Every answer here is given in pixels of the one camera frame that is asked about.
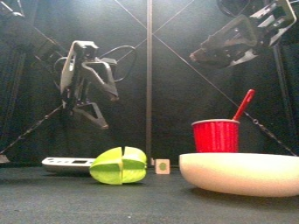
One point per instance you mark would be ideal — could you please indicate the vertical metal frame pole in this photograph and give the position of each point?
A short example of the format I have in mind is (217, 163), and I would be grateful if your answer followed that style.
(149, 87)

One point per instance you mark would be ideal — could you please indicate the green toy starfruit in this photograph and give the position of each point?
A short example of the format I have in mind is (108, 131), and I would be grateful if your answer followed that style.
(116, 167)

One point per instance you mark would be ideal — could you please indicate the dark frame post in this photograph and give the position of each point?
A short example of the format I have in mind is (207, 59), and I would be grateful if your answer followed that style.
(283, 87)

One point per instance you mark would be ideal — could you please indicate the wooden block with green dot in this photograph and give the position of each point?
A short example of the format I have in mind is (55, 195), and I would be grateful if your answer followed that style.
(161, 166)

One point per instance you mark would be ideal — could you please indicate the red plastic cup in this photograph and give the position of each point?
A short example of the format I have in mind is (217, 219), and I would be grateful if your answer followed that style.
(216, 137)

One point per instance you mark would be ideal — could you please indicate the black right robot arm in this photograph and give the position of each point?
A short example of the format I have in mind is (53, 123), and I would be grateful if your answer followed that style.
(237, 7)

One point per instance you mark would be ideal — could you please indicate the white bowl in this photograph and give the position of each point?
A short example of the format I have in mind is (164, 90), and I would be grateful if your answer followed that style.
(240, 173)

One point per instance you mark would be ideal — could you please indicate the silver digital scale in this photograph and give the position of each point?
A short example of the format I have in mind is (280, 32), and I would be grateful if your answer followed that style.
(64, 164)

